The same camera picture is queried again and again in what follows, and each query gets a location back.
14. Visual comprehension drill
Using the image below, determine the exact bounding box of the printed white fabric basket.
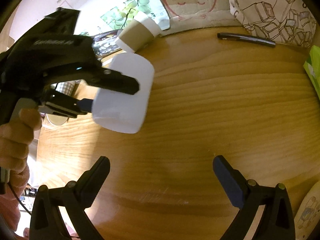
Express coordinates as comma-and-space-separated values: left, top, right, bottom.
229, 0, 317, 48

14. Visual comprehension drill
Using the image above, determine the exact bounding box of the cream ceramic mug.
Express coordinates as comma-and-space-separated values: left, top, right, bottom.
294, 181, 320, 239

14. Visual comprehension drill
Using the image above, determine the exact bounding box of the cardboard with red drawing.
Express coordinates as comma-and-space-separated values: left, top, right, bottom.
161, 0, 240, 36

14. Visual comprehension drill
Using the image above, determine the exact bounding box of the dark snack packet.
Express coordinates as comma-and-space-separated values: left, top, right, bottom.
92, 29, 123, 57

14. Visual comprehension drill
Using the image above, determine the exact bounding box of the person's left hand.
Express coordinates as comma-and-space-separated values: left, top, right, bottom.
1, 109, 42, 231

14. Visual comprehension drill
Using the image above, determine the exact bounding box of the black pen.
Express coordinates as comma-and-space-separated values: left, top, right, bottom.
217, 33, 276, 48

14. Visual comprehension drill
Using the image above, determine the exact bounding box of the checkered paper cup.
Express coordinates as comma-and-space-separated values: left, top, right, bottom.
55, 81, 76, 95

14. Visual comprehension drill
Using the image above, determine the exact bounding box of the green tissue pack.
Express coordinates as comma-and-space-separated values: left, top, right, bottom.
303, 46, 320, 99

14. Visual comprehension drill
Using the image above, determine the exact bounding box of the plain white plastic cup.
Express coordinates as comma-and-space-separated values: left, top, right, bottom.
92, 53, 155, 134

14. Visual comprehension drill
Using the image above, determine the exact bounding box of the green leaf poster sheet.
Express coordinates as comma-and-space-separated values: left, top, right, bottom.
100, 0, 170, 30

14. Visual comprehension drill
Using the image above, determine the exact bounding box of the brown sleeved paper cup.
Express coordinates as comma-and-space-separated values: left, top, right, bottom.
115, 17, 161, 53

